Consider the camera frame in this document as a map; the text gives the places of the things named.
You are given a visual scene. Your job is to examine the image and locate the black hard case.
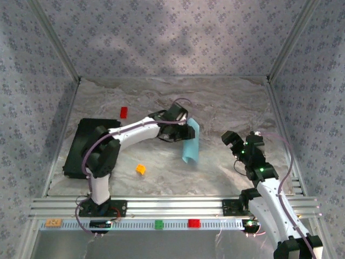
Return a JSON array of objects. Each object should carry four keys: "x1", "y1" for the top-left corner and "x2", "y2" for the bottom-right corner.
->
[{"x1": 62, "y1": 118, "x2": 122, "y2": 180}]

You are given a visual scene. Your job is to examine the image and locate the wide aluminium frame beam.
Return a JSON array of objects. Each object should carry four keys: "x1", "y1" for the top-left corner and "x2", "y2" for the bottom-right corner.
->
[{"x1": 29, "y1": 196, "x2": 323, "y2": 220}]

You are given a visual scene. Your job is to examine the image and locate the small black circuit board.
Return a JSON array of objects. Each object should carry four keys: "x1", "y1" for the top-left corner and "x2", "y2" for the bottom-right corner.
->
[
  {"x1": 242, "y1": 219, "x2": 261, "y2": 233},
  {"x1": 89, "y1": 220, "x2": 113, "y2": 230}
]

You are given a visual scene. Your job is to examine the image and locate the aluminium table edge rail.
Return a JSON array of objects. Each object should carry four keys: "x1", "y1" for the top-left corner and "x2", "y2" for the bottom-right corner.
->
[
  {"x1": 266, "y1": 79, "x2": 309, "y2": 196},
  {"x1": 79, "y1": 76, "x2": 270, "y2": 81},
  {"x1": 42, "y1": 79, "x2": 81, "y2": 197}
]

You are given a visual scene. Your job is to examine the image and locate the aluminium frame post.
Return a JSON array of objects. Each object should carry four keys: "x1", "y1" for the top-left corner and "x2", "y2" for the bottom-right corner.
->
[
  {"x1": 26, "y1": 0, "x2": 82, "y2": 81},
  {"x1": 267, "y1": 0, "x2": 322, "y2": 81}
]

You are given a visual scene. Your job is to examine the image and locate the light blue paper sheet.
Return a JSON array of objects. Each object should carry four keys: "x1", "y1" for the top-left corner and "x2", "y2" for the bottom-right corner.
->
[{"x1": 181, "y1": 117, "x2": 201, "y2": 165}]

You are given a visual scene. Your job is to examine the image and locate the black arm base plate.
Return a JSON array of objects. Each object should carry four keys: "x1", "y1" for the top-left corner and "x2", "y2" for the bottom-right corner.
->
[
  {"x1": 78, "y1": 199, "x2": 128, "y2": 218},
  {"x1": 222, "y1": 198, "x2": 253, "y2": 216}
]

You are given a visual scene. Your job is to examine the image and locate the white slotted cable duct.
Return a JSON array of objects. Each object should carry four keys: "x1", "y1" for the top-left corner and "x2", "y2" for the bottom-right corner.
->
[{"x1": 39, "y1": 218, "x2": 245, "y2": 231}]

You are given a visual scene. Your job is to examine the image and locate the purple cable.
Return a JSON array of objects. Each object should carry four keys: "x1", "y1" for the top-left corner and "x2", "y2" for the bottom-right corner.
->
[
  {"x1": 74, "y1": 97, "x2": 194, "y2": 238},
  {"x1": 258, "y1": 131, "x2": 319, "y2": 259}
]

